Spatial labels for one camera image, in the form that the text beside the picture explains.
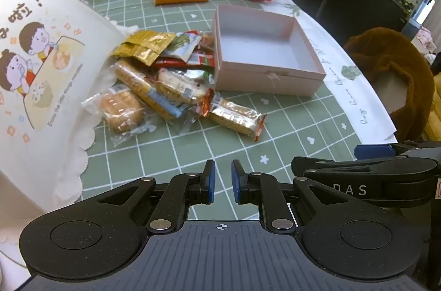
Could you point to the pastries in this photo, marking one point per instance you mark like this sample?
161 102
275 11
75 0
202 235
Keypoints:
119 108

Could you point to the red white-label snack packet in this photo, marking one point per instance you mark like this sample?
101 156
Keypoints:
168 63

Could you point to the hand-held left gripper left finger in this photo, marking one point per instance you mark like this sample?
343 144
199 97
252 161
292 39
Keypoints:
211 181

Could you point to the silver cracker packet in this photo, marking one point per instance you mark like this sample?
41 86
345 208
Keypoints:
175 84

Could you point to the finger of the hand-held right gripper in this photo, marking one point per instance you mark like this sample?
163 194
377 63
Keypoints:
344 167
373 150

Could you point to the red green striped snack packet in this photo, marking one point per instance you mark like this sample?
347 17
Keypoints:
203 60

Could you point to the pink cardboard box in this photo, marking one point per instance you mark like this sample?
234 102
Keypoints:
262 81

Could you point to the cream printed tote bag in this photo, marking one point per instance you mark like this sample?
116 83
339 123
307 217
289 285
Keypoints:
51 36

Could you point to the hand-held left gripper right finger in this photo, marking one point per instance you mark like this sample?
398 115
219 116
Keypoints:
236 181

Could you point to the brown fuzzy cloth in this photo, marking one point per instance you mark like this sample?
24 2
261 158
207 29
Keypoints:
389 50

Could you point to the orange foil biscuit packet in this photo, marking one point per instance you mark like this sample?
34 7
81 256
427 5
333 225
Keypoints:
234 115

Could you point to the small clear candy packet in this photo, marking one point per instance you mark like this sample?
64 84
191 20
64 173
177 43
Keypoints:
205 103

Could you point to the gold foil snack packet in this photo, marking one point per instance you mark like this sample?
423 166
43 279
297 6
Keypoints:
137 53
155 39

